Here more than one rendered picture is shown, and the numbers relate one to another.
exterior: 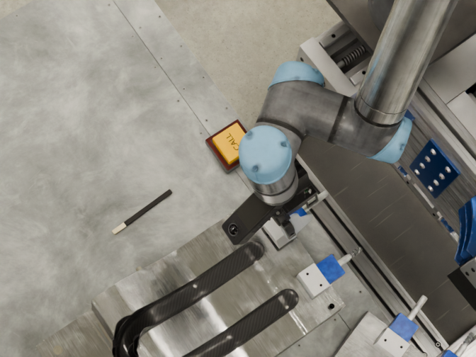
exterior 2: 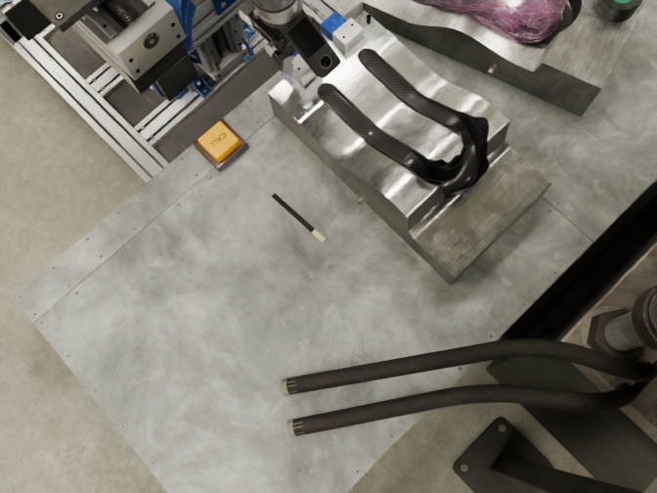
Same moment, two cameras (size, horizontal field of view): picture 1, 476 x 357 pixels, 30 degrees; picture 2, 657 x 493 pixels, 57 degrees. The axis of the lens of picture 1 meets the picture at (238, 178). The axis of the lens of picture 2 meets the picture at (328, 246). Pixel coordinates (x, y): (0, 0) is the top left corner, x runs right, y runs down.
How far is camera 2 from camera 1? 0.84 m
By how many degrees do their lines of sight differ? 21
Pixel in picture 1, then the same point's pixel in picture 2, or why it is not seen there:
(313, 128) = not seen: outside the picture
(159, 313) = (405, 156)
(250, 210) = (306, 40)
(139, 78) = (157, 246)
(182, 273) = (359, 151)
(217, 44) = not seen: hidden behind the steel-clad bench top
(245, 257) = (333, 100)
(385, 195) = (228, 107)
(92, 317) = (416, 229)
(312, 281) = (350, 32)
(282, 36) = (86, 228)
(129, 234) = (323, 224)
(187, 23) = not seen: hidden behind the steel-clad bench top
